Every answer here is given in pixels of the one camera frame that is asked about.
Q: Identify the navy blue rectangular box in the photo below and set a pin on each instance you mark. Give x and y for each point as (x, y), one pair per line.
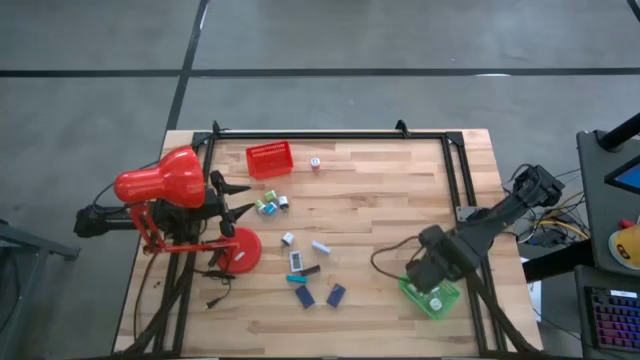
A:
(305, 296)
(336, 295)

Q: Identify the teal rectangular block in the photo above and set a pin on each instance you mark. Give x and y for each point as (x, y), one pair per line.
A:
(296, 279)

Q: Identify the white black wall charger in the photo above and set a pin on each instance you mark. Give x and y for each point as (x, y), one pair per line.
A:
(283, 202)

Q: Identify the white rectangular block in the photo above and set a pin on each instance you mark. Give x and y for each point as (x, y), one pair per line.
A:
(321, 247)

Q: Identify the black aluminium table frame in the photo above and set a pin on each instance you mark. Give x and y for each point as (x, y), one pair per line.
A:
(325, 135)

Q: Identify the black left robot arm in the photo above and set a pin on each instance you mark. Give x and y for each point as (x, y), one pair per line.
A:
(100, 222)

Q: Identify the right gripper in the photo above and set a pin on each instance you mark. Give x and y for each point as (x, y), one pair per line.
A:
(422, 275)

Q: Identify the green plastic basket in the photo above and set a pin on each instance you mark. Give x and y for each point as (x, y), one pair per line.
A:
(447, 295)

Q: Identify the green white wall charger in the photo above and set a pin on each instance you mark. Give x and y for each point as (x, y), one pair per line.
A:
(259, 205)

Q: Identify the red plastic basket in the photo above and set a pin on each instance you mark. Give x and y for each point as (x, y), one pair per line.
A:
(270, 160)

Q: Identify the black rectangular block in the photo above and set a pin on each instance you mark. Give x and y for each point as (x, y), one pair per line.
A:
(310, 270)

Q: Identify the silver metal bracket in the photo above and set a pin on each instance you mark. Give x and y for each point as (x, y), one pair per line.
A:
(464, 214)

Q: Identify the black diagonal pole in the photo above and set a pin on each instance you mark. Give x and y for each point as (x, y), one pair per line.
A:
(620, 132)

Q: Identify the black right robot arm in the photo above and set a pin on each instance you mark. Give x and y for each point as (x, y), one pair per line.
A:
(500, 215)

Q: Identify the desk monitor blue screen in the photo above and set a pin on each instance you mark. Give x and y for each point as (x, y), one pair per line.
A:
(630, 177)

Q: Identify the white flat device grey window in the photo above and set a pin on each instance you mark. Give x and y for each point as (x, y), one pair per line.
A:
(296, 261)

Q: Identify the grey office desk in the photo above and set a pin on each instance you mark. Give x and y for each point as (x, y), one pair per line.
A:
(595, 200)

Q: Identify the white grey wall charger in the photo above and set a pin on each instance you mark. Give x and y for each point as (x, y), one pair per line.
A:
(287, 239)

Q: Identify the black computer keyboard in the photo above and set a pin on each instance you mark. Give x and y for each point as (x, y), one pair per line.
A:
(617, 320)

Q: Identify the small red object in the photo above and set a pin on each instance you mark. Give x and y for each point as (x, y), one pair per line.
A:
(626, 223)

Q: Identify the white charger round mark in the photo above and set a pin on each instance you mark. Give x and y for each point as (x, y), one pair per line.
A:
(435, 304)

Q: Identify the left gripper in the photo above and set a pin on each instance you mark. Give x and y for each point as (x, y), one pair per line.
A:
(226, 210)

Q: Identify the grey metal cart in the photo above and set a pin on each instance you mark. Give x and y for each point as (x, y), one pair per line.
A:
(40, 245)

